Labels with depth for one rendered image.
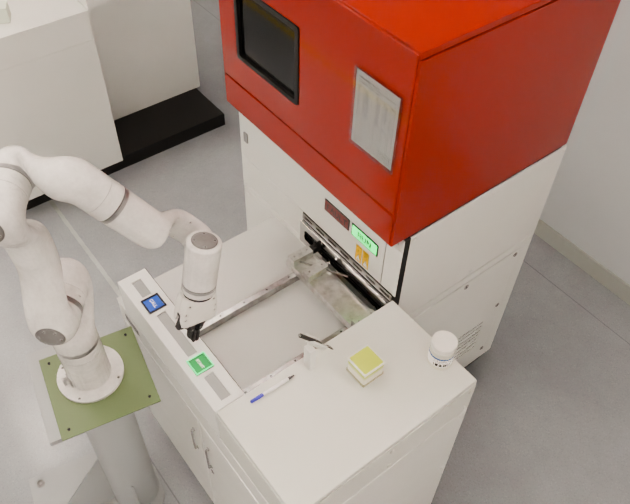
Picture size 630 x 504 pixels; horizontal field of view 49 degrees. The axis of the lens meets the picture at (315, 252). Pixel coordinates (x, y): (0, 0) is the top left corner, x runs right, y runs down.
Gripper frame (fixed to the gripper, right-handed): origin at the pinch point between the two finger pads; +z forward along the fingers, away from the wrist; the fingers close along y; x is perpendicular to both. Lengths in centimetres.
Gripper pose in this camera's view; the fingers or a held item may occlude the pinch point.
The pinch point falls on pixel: (193, 332)
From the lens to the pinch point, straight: 183.6
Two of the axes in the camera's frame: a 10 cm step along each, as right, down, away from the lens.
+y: -7.7, 2.9, -5.7
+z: -1.9, 7.4, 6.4
